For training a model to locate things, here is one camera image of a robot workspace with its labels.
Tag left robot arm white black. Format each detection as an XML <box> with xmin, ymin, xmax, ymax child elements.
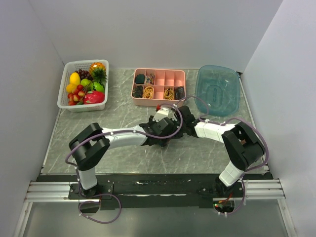
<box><xmin>69</xmin><ymin>118</ymin><xmax>183</xmax><ymax>198</ymax></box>

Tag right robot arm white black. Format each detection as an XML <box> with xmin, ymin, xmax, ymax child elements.
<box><xmin>172</xmin><ymin>106</ymin><xmax>268</xmax><ymax>197</ymax></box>

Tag rolled dark patterned tie right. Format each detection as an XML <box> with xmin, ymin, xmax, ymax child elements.
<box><xmin>174</xmin><ymin>86</ymin><xmax>185</xmax><ymax>100</ymax></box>

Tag rolled dark patterned tie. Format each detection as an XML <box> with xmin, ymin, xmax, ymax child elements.
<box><xmin>174</xmin><ymin>86</ymin><xmax>185</xmax><ymax>100</ymax></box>
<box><xmin>132</xmin><ymin>85</ymin><xmax>143</xmax><ymax>98</ymax></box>

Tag rolled yellow tie right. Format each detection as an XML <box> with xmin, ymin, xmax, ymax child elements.
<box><xmin>163</xmin><ymin>87</ymin><xmax>174</xmax><ymax>100</ymax></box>

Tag rolled yellow tie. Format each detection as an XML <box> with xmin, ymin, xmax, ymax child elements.
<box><xmin>143</xmin><ymin>86</ymin><xmax>154</xmax><ymax>99</ymax></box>
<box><xmin>163</xmin><ymin>87</ymin><xmax>174</xmax><ymax>100</ymax></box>

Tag teal translucent plastic tub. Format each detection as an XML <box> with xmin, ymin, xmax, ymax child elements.
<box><xmin>195</xmin><ymin>65</ymin><xmax>240</xmax><ymax>117</ymax></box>

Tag pink compartment organizer box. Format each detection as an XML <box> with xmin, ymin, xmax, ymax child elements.
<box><xmin>131</xmin><ymin>68</ymin><xmax>186</xmax><ymax>107</ymax></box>

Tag rolled yellow tie left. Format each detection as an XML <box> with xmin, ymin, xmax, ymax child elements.
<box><xmin>143</xmin><ymin>86</ymin><xmax>154</xmax><ymax>99</ymax></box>

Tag rolled dark patterned tie left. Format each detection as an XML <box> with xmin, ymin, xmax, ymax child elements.
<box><xmin>132</xmin><ymin>85</ymin><xmax>143</xmax><ymax>98</ymax></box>

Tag rolled colourful dotted tie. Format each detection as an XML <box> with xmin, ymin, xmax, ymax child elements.
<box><xmin>144</xmin><ymin>74</ymin><xmax>155</xmax><ymax>84</ymax></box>

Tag rolled dark green tie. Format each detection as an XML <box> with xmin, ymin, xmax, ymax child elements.
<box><xmin>135</xmin><ymin>74</ymin><xmax>146</xmax><ymax>84</ymax></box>

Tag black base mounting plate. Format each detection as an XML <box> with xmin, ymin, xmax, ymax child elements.
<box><xmin>64</xmin><ymin>174</ymin><xmax>245</xmax><ymax>210</ymax></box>

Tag pink dragon fruit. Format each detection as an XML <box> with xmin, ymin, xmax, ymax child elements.
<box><xmin>83</xmin><ymin>90</ymin><xmax>105</xmax><ymax>104</ymax></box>

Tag orange pineapple with leaves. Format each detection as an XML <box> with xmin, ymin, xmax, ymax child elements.
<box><xmin>89</xmin><ymin>62</ymin><xmax>107</xmax><ymax>83</ymax></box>

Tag red cherry bunch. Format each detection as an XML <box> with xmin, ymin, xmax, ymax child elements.
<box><xmin>68</xmin><ymin>84</ymin><xmax>85</xmax><ymax>106</ymax></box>

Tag light green pear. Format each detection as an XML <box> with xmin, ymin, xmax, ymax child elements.
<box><xmin>80</xmin><ymin>79</ymin><xmax>92</xmax><ymax>87</ymax></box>

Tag dark purple grapes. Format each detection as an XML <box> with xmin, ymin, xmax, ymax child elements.
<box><xmin>75</xmin><ymin>69</ymin><xmax>93</xmax><ymax>80</ymax></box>

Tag yellow lemon lower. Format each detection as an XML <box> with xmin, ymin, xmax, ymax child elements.
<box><xmin>66</xmin><ymin>83</ymin><xmax>77</xmax><ymax>93</ymax></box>

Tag yellow lemon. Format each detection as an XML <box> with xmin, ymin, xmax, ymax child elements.
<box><xmin>66</xmin><ymin>83</ymin><xmax>77</xmax><ymax>93</ymax></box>
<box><xmin>69</xmin><ymin>72</ymin><xmax>81</xmax><ymax>85</ymax></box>

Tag yellow lemon upper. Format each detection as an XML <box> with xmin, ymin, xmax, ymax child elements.
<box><xmin>69</xmin><ymin>72</ymin><xmax>81</xmax><ymax>85</ymax></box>

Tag white plastic fruit basket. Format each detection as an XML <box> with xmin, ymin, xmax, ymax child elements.
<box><xmin>57</xmin><ymin>59</ymin><xmax>109</xmax><ymax>112</ymax></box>

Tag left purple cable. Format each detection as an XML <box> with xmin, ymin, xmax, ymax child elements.
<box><xmin>65</xmin><ymin>105</ymin><xmax>185</xmax><ymax>225</ymax></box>

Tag purple cable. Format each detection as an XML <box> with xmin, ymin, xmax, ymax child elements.
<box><xmin>65</xmin><ymin>105</ymin><xmax>185</xmax><ymax>225</ymax></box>
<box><xmin>172</xmin><ymin>96</ymin><xmax>270</xmax><ymax>218</ymax></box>

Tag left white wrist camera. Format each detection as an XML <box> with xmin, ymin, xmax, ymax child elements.
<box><xmin>153</xmin><ymin>105</ymin><xmax>173</xmax><ymax>122</ymax></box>

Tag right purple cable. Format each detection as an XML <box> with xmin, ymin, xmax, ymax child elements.
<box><xmin>172</xmin><ymin>96</ymin><xmax>270</xmax><ymax>218</ymax></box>

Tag aluminium rail frame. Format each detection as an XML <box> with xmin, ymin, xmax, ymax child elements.
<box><xmin>24</xmin><ymin>173</ymin><xmax>285</xmax><ymax>202</ymax></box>

